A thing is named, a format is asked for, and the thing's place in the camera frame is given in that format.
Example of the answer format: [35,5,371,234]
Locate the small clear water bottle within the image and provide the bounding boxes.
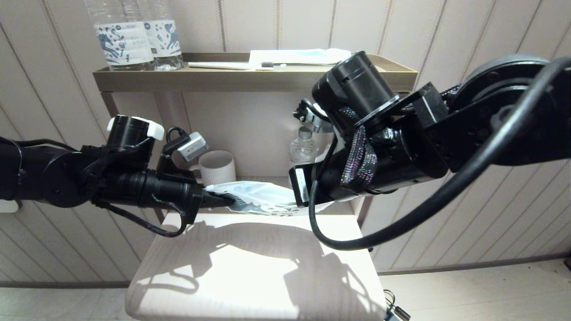
[288,126,319,188]

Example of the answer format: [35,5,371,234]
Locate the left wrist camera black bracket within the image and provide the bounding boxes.
[156,127,209,183]

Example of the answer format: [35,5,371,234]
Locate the braided black left arm cable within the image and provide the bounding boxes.
[83,147,188,238]

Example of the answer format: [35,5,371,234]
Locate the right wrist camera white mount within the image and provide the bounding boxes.
[292,98,344,163]

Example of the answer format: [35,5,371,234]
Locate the brown open shelf cabinet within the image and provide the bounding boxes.
[93,53,418,223]

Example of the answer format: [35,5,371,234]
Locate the braided black right arm cable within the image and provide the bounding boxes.
[340,107,379,189]

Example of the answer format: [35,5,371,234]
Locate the white ribbed mug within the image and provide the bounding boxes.
[190,150,237,185]

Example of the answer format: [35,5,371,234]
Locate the black connector with wires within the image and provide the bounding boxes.
[383,290,412,321]

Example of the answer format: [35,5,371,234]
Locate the white blue packet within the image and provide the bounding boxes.
[248,49,353,66]

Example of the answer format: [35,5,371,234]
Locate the white toothbrush dark bristles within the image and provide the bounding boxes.
[187,62,287,72]

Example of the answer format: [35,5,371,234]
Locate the large water bottle horse label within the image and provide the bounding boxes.
[84,0,156,72]
[138,0,183,71]

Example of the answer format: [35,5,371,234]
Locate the white blue horse pouch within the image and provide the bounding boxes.
[204,181,335,217]

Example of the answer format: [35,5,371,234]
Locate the left camera smooth black cable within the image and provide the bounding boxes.
[0,127,186,154]

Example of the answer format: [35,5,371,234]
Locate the braided black arm cable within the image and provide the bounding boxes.
[340,107,379,189]
[83,147,188,238]

